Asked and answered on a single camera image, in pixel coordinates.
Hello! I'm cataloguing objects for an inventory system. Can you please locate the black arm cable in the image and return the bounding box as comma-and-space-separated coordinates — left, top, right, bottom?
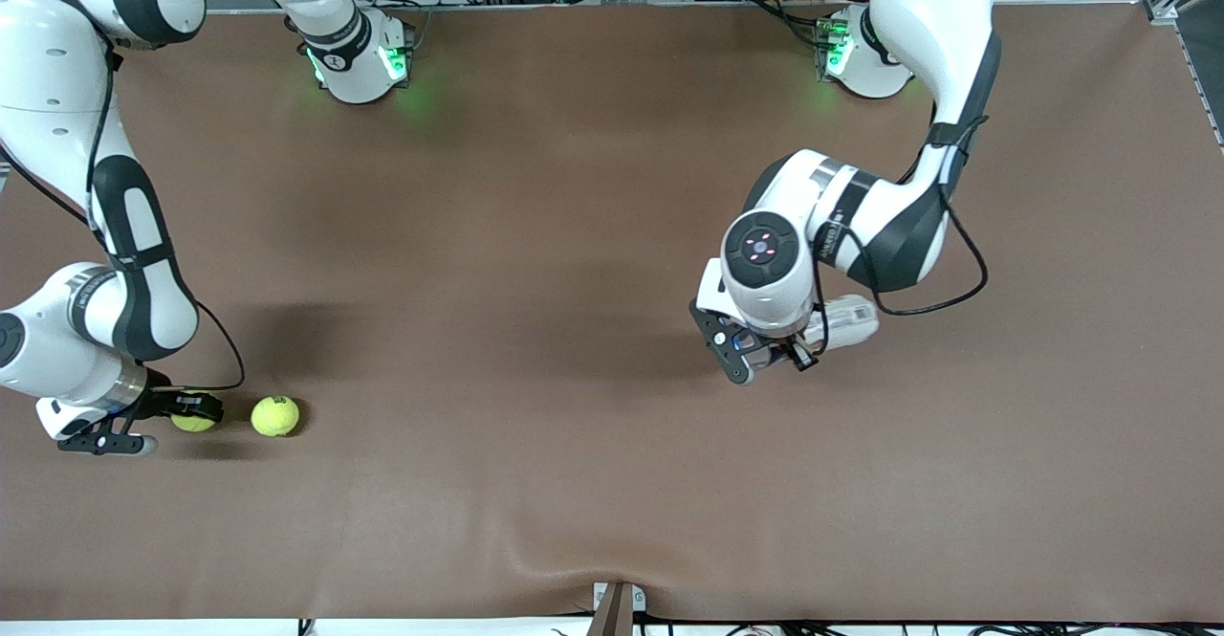
84, 43, 247, 394
811, 115, 990, 374

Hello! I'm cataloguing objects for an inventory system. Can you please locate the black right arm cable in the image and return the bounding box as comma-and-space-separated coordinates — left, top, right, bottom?
84, 43, 247, 394

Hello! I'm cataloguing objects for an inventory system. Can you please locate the clear tennis ball can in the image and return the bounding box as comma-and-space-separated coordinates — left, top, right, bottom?
801, 295, 880, 353

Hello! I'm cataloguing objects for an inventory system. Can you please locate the brown camera pole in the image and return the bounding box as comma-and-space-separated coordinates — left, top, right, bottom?
586, 586, 634, 636

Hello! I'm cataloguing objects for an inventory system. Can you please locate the metal clamp bracket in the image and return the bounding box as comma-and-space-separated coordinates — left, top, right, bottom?
593, 581, 646, 613

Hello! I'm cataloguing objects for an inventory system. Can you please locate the brown table cover mat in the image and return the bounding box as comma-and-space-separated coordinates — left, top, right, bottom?
0, 0, 1224, 623

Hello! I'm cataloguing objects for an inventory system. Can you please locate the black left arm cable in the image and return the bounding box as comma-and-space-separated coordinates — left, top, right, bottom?
811, 115, 990, 374

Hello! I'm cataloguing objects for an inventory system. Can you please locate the grey metal side panel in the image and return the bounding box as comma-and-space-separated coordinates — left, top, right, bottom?
1174, 0, 1224, 149

